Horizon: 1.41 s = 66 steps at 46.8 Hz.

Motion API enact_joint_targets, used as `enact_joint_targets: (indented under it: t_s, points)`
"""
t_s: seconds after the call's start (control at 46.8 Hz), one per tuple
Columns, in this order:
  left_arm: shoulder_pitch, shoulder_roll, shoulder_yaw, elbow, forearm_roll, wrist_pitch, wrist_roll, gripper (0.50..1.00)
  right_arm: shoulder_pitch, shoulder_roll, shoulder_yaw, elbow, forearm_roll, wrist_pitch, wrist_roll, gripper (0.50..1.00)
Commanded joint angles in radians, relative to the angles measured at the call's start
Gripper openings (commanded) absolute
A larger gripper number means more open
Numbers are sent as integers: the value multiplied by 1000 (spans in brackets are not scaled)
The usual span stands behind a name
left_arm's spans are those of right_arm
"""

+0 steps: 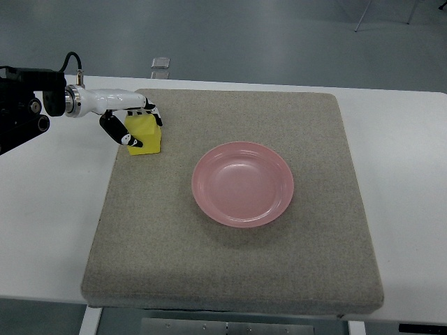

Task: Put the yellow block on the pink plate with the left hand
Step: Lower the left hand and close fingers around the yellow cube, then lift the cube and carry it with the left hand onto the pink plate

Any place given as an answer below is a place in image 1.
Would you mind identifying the beige square cushion mat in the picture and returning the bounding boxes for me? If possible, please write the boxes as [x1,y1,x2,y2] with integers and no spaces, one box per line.
[81,89,384,315]

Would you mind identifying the metal chair legs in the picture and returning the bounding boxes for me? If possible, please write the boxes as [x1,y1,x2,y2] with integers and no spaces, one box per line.
[353,1,446,33]

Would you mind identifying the small clear floor plate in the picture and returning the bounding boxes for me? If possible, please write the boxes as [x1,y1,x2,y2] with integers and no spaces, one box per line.
[151,57,170,69]

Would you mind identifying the pink plate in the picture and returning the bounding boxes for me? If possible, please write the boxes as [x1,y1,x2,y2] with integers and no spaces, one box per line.
[191,142,294,228]

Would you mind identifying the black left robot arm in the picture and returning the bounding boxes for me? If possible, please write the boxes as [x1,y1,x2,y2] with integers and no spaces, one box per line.
[1,52,83,154]

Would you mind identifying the white table leg frame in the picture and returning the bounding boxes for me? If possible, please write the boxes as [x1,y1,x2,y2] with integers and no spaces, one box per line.
[78,306,103,335]

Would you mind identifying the yellow cube block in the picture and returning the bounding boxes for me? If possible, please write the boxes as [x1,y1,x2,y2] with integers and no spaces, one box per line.
[124,114,161,156]

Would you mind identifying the grey metal base plate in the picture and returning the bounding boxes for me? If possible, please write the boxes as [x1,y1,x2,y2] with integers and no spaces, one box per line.
[140,318,315,335]

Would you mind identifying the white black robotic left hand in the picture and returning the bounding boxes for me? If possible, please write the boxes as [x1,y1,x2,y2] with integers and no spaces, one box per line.
[65,85,163,148]

